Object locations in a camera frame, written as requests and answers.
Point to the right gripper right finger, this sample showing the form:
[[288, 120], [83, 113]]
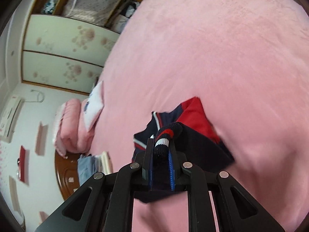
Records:
[[176, 174]]

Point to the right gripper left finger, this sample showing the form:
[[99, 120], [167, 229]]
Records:
[[145, 160]]

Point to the navy and red sweatshirt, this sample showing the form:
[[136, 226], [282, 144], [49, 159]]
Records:
[[193, 135]]

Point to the folded cream white garment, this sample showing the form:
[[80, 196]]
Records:
[[103, 163]]

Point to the folded blue denim garment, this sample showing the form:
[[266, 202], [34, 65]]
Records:
[[86, 167]]

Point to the brown wooden headboard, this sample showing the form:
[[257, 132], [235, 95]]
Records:
[[66, 173]]

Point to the white small pillow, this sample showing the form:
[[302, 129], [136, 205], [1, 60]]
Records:
[[94, 106]]

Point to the folded pink quilt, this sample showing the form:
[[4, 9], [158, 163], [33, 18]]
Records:
[[69, 132]]

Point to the pink plush bed cover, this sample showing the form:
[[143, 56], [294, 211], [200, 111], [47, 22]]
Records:
[[247, 61]]

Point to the white air conditioner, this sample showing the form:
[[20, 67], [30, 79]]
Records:
[[9, 117]]

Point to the floral sliding wardrobe door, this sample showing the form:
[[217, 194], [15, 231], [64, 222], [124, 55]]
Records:
[[59, 72]]

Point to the quilted storage bag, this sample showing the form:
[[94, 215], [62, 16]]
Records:
[[91, 11]]

